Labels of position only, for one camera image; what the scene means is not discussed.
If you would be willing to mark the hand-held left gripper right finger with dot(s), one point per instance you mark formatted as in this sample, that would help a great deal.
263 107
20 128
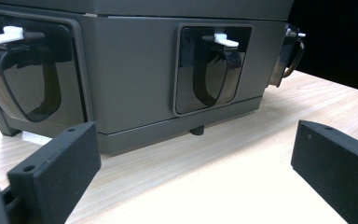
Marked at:
338 168

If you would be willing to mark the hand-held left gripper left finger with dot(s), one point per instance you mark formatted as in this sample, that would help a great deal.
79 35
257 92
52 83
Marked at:
56 168

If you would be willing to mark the dark grey dispenser machine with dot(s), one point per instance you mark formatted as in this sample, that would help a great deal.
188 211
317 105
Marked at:
130 77

